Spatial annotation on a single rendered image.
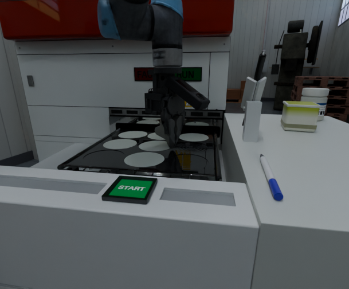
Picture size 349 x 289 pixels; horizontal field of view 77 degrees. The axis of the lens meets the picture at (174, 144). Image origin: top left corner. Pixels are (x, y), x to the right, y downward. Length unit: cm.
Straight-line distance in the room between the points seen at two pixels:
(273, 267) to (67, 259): 24
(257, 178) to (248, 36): 982
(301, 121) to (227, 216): 42
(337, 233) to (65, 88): 94
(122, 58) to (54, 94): 33
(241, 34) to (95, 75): 941
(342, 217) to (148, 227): 20
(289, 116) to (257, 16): 961
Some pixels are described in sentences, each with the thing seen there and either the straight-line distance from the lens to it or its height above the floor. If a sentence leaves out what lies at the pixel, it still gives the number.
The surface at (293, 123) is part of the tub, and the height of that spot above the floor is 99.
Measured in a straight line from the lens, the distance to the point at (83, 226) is 29.
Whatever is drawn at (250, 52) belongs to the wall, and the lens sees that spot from 1002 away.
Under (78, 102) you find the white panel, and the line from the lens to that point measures 97.
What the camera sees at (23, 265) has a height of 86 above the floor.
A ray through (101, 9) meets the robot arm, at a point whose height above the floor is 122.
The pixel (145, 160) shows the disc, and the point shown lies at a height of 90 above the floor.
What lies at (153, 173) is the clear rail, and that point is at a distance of 48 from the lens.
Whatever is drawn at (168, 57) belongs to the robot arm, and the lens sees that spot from 55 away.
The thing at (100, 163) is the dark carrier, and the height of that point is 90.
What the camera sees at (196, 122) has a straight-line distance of 83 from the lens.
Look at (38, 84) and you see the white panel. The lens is 107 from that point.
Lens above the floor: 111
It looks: 18 degrees down
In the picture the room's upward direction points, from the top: straight up
